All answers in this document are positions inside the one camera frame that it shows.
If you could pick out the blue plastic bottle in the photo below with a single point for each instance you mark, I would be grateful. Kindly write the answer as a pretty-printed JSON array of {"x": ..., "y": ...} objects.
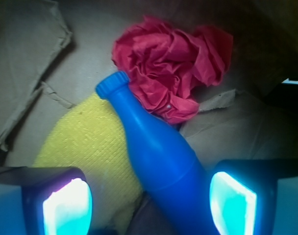
[{"x": 163, "y": 161}]

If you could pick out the crumpled red paper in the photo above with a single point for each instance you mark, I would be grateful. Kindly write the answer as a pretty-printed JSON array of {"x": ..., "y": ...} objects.
[{"x": 165, "y": 64}]

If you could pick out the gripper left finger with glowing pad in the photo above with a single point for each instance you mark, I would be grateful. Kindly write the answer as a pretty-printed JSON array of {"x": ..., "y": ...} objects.
[{"x": 44, "y": 201}]

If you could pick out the yellow microfiber cloth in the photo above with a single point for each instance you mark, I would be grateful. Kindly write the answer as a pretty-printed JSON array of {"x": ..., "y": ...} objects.
[{"x": 91, "y": 137}]

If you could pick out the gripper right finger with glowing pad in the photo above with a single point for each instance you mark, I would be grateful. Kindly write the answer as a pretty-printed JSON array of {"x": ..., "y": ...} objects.
[{"x": 255, "y": 197}]

